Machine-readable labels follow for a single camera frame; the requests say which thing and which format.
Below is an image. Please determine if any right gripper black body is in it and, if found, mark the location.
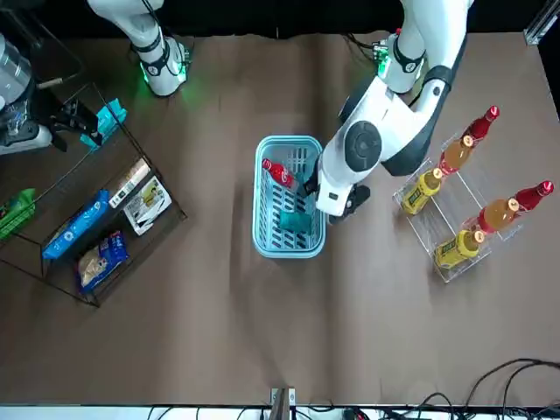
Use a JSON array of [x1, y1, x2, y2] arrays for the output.
[[38, 99, 87, 132]]

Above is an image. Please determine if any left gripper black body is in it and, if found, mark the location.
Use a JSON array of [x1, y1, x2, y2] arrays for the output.
[[330, 205, 356, 227]]

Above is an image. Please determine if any red cola bottle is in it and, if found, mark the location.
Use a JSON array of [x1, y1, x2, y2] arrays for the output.
[[261, 157, 299, 190], [513, 179, 556, 212], [463, 104, 501, 142]]

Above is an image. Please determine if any teal chips bag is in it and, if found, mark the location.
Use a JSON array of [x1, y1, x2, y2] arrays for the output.
[[278, 209, 314, 231], [80, 98, 129, 151]]

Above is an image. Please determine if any yellow tea bottle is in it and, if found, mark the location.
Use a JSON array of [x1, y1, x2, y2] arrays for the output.
[[402, 167, 445, 216], [433, 229, 487, 270]]

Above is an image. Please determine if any light blue plastic basket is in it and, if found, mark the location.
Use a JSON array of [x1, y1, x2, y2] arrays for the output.
[[251, 134, 327, 260]]

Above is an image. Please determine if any green snack bag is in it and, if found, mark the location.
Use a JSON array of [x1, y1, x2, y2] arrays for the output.
[[0, 187, 38, 242]]

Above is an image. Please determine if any clear acrylic bottle tray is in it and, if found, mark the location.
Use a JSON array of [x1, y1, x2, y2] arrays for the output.
[[391, 133, 527, 284]]

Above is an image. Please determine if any orange tea bottle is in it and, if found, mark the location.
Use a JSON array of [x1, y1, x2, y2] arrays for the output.
[[476, 197, 521, 235], [437, 134, 476, 174]]

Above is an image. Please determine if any dark blue snack bag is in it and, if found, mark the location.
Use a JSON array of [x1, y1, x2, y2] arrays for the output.
[[77, 230, 130, 295]]

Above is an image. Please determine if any long bright blue biscuit pack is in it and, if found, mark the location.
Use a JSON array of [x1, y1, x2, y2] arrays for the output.
[[41, 189, 111, 262]]

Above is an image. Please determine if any white snack packet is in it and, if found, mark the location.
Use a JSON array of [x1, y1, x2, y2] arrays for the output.
[[122, 176, 173, 237]]

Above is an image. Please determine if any black arm cable with connector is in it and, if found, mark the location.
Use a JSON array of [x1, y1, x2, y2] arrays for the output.
[[0, 6, 85, 91]]

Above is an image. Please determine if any black wire rack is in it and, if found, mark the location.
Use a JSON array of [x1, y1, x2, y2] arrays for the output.
[[0, 80, 189, 308]]

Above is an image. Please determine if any black base cable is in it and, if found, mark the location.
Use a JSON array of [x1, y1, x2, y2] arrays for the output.
[[343, 32, 382, 60]]

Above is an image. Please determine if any aluminium frame post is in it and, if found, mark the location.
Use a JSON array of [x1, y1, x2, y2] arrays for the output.
[[269, 386, 298, 420]]

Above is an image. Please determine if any black desk cable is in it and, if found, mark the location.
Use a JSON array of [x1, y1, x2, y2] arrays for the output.
[[418, 357, 560, 420]]

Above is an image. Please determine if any aluminium frame bar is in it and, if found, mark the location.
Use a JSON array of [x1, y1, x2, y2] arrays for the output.
[[522, 0, 560, 47]]

